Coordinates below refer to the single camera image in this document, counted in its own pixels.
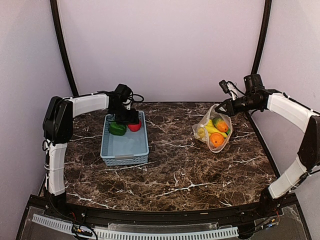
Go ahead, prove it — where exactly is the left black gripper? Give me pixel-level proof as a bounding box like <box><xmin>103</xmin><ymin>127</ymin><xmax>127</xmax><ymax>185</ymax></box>
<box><xmin>110</xmin><ymin>103</ymin><xmax>139</xmax><ymax>124</ymax></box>

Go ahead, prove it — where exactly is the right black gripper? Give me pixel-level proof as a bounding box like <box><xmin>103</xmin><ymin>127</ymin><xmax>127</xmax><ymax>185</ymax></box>
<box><xmin>215</xmin><ymin>94</ymin><xmax>261</xmax><ymax>117</ymax></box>

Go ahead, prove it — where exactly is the green toy bell pepper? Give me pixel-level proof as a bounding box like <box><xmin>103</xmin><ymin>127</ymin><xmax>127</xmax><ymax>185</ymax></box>
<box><xmin>109</xmin><ymin>121</ymin><xmax>127</xmax><ymax>136</ymax></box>

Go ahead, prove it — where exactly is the red toy apple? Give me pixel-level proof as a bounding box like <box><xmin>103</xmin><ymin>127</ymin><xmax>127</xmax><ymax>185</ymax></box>
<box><xmin>127</xmin><ymin>120</ymin><xmax>142</xmax><ymax>132</ymax></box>

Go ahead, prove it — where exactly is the green toy mango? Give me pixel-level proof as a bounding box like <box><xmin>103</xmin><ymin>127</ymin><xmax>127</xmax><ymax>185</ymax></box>
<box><xmin>212</xmin><ymin>116</ymin><xmax>229</xmax><ymax>133</ymax></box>

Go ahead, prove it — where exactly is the yellow toy banana bunch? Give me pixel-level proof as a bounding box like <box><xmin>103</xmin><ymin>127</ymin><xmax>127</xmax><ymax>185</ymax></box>
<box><xmin>204</xmin><ymin>119</ymin><xmax>228</xmax><ymax>138</ymax></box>

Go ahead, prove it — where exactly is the clear dotted zip bag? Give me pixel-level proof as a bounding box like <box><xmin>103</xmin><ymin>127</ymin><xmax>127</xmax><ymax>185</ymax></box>
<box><xmin>192</xmin><ymin>103</ymin><xmax>233</xmax><ymax>153</ymax></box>

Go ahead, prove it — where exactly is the yellow toy pear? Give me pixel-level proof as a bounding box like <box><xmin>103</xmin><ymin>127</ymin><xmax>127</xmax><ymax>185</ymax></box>
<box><xmin>196</xmin><ymin>127</ymin><xmax>206</xmax><ymax>139</ymax></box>

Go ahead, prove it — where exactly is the orange toy orange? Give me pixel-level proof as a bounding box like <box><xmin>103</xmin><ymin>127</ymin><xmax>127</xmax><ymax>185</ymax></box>
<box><xmin>209</xmin><ymin>132</ymin><xmax>225</xmax><ymax>148</ymax></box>

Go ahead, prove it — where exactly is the blue perforated plastic basket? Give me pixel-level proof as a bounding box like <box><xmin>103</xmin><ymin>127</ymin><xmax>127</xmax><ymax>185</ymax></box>
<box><xmin>100</xmin><ymin>111</ymin><xmax>149</xmax><ymax>167</ymax></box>

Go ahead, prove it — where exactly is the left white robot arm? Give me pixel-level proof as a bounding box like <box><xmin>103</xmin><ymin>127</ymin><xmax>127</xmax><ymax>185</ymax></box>
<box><xmin>42</xmin><ymin>84</ymin><xmax>139</xmax><ymax>196</ymax></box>

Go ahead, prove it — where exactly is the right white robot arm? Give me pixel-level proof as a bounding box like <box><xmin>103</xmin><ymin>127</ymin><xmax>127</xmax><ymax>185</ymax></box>
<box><xmin>215</xmin><ymin>74</ymin><xmax>320</xmax><ymax>217</ymax></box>

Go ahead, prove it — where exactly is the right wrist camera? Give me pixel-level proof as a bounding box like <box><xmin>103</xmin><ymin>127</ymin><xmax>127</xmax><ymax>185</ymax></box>
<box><xmin>219</xmin><ymin>79</ymin><xmax>245</xmax><ymax>101</ymax></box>

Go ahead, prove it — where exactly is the right black frame post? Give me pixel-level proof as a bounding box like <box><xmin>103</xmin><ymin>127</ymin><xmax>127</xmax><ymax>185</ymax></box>
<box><xmin>251</xmin><ymin>0</ymin><xmax>272</xmax><ymax>74</ymax></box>

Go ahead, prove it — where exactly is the black frame post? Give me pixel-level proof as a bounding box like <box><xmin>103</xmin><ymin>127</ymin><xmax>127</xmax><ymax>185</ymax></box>
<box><xmin>49</xmin><ymin>0</ymin><xmax>79</xmax><ymax>97</ymax></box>
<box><xmin>251</xmin><ymin>0</ymin><xmax>272</xmax><ymax>74</ymax></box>

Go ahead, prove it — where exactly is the black front rail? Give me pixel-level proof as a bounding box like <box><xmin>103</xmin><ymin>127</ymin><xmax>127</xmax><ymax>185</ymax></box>
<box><xmin>24</xmin><ymin>197</ymin><xmax>301</xmax><ymax>230</ymax></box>

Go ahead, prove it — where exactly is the grey slotted cable duct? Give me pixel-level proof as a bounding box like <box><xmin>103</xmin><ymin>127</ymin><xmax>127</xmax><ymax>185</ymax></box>
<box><xmin>31</xmin><ymin>214</ymin><xmax>239</xmax><ymax>240</ymax></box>

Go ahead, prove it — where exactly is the left black frame post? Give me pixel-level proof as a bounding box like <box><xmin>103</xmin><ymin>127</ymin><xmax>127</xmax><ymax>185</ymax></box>
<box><xmin>49</xmin><ymin>0</ymin><xmax>79</xmax><ymax>97</ymax></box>

